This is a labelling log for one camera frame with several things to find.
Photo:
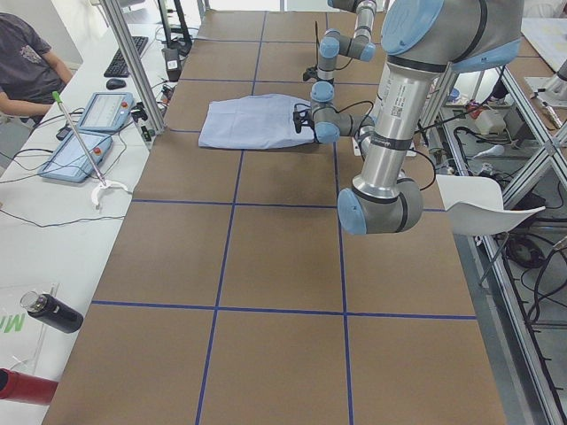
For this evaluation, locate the white chair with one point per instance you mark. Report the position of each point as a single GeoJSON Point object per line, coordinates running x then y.
{"type": "Point", "coordinates": [475, 206]}

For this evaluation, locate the black computer mouse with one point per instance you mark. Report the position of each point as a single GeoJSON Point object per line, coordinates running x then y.
{"type": "Point", "coordinates": [115, 83]}

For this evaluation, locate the red bottle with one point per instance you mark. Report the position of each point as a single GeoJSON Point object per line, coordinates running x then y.
{"type": "Point", "coordinates": [28, 389]}

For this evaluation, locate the light blue striped shirt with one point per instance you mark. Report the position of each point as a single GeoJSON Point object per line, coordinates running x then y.
{"type": "Point", "coordinates": [253, 123]}

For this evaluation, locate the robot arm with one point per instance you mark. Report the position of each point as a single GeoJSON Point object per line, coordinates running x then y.
{"type": "Point", "coordinates": [421, 40]}
{"type": "Point", "coordinates": [334, 44]}

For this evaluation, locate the white grabber stick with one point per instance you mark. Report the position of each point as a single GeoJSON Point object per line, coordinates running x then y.
{"type": "Point", "coordinates": [103, 182]}

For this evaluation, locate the aluminium frame post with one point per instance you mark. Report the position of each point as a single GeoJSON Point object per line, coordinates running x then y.
{"type": "Point", "coordinates": [126, 44]}

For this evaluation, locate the seated person in grey shirt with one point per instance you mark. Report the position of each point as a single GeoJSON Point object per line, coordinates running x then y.
{"type": "Point", "coordinates": [30, 70]}

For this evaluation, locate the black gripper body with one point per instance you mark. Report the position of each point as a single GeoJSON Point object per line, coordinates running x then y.
{"type": "Point", "coordinates": [299, 120]}
{"type": "Point", "coordinates": [308, 73]}

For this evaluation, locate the teach pendant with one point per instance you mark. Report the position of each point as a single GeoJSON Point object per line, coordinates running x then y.
{"type": "Point", "coordinates": [69, 162]}
{"type": "Point", "coordinates": [106, 112]}

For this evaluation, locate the black water bottle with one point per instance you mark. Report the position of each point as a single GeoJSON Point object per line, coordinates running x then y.
{"type": "Point", "coordinates": [51, 311]}

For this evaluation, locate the upper teach pendant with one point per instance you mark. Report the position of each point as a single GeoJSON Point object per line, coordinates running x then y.
{"type": "Point", "coordinates": [106, 112]}

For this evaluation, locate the lower teach pendant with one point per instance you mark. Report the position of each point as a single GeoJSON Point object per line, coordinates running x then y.
{"type": "Point", "coordinates": [69, 162]}

